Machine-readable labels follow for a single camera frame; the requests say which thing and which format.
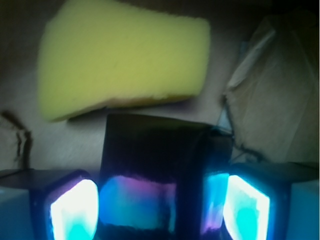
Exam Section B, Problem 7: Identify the brown paper bag bin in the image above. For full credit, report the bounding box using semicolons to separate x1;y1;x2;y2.
0;0;319;175

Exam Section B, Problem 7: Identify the black box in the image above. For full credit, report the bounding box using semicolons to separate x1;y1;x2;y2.
97;114;234;240

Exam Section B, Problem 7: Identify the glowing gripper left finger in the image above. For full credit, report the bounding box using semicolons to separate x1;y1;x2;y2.
0;169;99;240

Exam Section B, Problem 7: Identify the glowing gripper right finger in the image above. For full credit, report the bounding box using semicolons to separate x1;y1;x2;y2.
223;162;320;240

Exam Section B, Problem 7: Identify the yellow sponge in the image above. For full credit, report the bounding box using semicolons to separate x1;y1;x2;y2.
37;0;211;121

